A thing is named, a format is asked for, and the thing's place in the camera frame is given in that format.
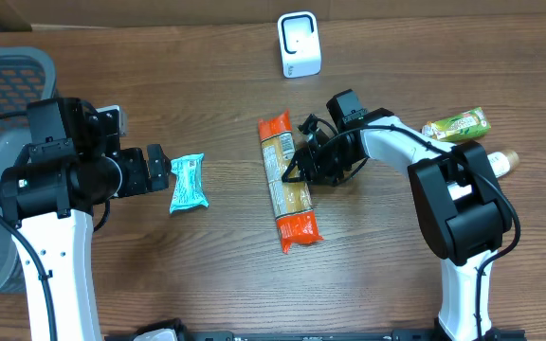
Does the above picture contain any white cream tube gold cap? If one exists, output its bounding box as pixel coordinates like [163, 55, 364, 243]
[447, 150, 519, 201]

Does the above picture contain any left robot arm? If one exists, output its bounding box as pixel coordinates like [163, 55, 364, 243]
[0, 98, 171, 340]

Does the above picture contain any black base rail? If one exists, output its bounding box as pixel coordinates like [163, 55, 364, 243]
[104, 317, 526, 341]

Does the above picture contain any teal snack packet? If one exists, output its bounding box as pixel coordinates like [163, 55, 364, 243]
[170, 153, 209, 214]

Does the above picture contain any orange spaghetti packet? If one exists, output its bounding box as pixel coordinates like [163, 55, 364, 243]
[258, 110, 323, 254]

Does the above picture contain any white barcode scanner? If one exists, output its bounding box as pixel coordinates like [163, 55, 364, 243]
[277, 11, 322, 79]

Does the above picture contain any green juice carton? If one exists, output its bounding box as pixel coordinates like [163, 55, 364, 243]
[421, 107, 491, 142]

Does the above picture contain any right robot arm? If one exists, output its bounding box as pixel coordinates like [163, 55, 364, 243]
[282, 89, 520, 340]

